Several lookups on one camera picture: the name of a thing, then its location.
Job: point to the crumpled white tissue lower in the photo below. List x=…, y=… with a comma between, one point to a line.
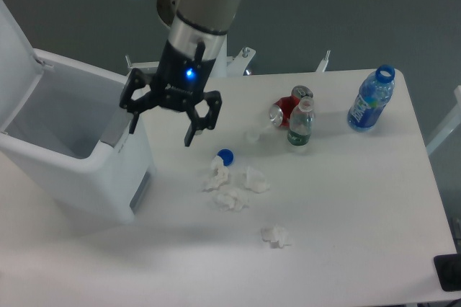
x=276, y=236

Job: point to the white table clamp bracket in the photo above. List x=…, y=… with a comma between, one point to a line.
x=322, y=66

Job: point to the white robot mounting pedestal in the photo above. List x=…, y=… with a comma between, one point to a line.
x=228, y=66

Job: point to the crumpled white tissue left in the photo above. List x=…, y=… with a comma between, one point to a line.
x=218, y=176

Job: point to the blue plastic drink bottle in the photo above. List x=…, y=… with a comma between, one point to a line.
x=374, y=94

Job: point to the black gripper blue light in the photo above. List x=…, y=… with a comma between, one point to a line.
x=180, y=80

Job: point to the black device at edge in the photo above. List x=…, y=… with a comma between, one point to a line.
x=448, y=271

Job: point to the white push-top trash can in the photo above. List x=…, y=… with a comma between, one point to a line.
x=62, y=125

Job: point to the white left frame rail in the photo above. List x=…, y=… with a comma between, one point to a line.
x=145, y=67

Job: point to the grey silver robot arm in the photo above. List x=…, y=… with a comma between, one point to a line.
x=198, y=29

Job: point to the crushed red soda can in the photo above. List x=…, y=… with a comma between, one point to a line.
x=280, y=111

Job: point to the crumpled white tissue middle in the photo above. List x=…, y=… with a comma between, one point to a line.
x=231, y=199

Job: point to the blue bottle cap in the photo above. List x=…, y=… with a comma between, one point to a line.
x=226, y=155

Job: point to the white frame at right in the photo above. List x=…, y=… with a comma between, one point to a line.
x=449, y=123

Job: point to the clear green-label water bottle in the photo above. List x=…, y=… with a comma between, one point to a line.
x=301, y=123

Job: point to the crumpled white tissue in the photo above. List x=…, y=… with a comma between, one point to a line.
x=255, y=180
x=218, y=176
x=276, y=236
x=231, y=199

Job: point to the crumpled white tissue right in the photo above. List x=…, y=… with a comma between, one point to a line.
x=255, y=180

